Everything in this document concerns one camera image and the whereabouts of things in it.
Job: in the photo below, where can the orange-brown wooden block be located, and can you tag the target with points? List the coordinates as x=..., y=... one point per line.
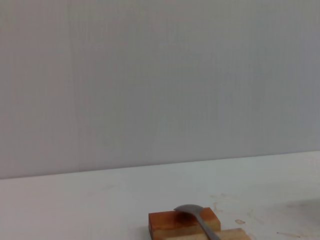
x=162, y=222

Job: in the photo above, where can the light wooden block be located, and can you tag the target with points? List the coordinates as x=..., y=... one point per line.
x=232, y=235

